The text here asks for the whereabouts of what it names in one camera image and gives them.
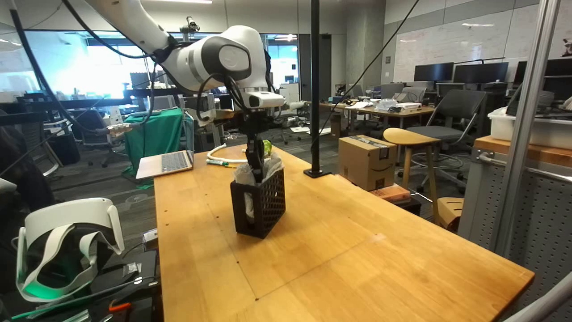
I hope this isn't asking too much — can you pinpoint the black office chair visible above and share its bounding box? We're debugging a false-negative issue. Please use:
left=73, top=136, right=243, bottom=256
left=413, top=89, right=486, bottom=152

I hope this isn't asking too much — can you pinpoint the cardboard box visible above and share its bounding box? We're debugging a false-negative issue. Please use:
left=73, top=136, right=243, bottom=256
left=338, top=134, right=397, bottom=191

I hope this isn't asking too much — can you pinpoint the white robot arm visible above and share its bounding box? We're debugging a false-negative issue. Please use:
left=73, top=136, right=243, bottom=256
left=86, top=0, right=273, bottom=114

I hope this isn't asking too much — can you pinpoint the black vertical pole stand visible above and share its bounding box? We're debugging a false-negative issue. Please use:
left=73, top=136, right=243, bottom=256
left=304, top=0, right=324, bottom=179

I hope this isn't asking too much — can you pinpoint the round wooden stool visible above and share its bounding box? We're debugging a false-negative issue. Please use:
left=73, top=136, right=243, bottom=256
left=383, top=127, right=438, bottom=204

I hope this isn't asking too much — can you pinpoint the white VR headset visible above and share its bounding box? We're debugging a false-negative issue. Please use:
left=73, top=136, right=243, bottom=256
left=16, top=197, right=125, bottom=304

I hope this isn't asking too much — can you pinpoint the grey metal frame post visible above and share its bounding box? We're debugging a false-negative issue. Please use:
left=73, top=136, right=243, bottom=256
left=495, top=0, right=561, bottom=257

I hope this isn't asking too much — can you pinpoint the black perforated plastic basket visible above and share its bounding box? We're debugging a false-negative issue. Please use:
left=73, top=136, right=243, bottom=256
left=231, top=164, right=286, bottom=238

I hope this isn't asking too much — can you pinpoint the silver laptop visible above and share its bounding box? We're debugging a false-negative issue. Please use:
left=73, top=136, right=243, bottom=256
left=136, top=150, right=193, bottom=179

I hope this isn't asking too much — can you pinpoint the green ball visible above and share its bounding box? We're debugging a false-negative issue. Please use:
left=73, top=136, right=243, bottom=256
left=263, top=139, right=273, bottom=155

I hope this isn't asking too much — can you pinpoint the white cloth towel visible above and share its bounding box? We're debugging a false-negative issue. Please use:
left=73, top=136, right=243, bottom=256
left=234, top=155, right=282, bottom=218

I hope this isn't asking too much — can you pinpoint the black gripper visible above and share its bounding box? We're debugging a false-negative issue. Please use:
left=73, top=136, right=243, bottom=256
left=240, top=109, right=272, bottom=182

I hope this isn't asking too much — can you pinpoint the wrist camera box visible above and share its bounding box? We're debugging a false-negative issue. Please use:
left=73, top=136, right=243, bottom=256
left=248, top=91, right=284, bottom=109

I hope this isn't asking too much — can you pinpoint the green cloth on chair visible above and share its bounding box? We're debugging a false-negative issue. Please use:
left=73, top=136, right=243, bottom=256
left=125, top=109, right=182, bottom=181

